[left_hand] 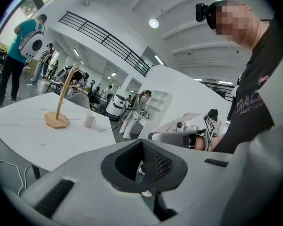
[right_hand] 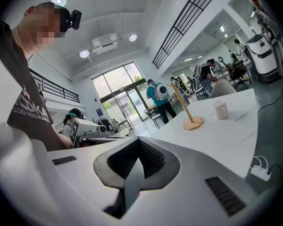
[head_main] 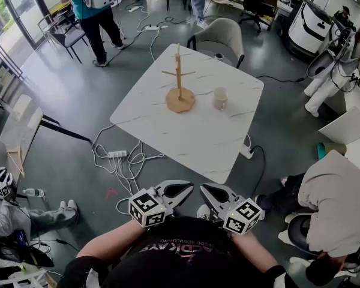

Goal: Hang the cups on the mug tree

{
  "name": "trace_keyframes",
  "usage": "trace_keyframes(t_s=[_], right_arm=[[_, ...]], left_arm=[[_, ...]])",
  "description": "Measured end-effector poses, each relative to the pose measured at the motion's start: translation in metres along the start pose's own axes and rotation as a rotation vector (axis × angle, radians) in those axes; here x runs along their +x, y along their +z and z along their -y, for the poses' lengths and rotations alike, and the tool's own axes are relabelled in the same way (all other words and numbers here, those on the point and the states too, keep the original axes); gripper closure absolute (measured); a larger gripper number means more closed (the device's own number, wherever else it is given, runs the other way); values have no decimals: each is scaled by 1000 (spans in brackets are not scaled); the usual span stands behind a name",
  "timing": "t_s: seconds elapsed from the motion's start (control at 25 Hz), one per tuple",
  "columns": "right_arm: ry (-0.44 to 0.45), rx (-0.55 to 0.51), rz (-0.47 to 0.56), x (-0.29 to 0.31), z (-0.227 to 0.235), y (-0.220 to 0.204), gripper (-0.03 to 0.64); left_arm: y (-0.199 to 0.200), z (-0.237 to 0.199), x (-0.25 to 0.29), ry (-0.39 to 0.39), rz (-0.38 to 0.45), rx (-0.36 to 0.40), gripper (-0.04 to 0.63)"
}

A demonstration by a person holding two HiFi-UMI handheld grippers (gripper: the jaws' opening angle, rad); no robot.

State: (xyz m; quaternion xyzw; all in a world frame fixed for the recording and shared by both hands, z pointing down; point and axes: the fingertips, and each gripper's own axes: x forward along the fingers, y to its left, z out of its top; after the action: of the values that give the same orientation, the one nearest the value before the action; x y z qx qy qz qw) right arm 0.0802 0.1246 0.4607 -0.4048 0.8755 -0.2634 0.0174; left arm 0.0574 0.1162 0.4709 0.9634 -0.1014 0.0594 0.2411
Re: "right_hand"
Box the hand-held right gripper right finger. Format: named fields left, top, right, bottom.
left=126, top=137, right=272, bottom=226

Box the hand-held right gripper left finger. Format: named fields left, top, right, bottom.
left=48, top=137, right=140, bottom=226

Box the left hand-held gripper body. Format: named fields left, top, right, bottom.
left=70, top=117, right=111, bottom=148

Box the wooden mug tree stand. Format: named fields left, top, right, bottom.
left=166, top=82, right=204, bottom=131

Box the pale pink mug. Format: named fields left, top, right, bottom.
left=213, top=99, right=229, bottom=120

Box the person's left forearm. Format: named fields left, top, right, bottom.
left=55, top=132, right=74, bottom=149

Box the black metal railing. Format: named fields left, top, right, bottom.
left=29, top=68, right=80, bottom=104
left=152, top=0, right=226, bottom=70

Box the white power strip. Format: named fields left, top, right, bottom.
left=250, top=164, right=272, bottom=182

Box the person's black t-shirt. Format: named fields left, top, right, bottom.
left=0, top=20, right=69, bottom=152

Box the white round-window backpack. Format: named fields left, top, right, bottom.
left=155, top=82, right=169, bottom=101

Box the white ceiling air conditioner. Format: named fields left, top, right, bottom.
left=91, top=33, right=118, bottom=56

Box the grey upholstered chair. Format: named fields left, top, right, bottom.
left=207, top=80, right=237, bottom=99

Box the person's head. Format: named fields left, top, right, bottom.
left=17, top=1, right=71, bottom=54

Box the black office chair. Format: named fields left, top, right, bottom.
left=227, top=61, right=250, bottom=90

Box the white mobile robot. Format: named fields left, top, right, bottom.
left=246, top=33, right=278, bottom=82

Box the glass door wall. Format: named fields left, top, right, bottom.
left=91, top=62, right=153, bottom=130

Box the black frame chair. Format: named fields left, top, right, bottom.
left=144, top=107, right=161, bottom=129

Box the black head camera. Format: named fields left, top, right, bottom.
left=69, top=9, right=83, bottom=30

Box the black floor cable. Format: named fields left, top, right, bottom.
left=257, top=86, right=283, bottom=114

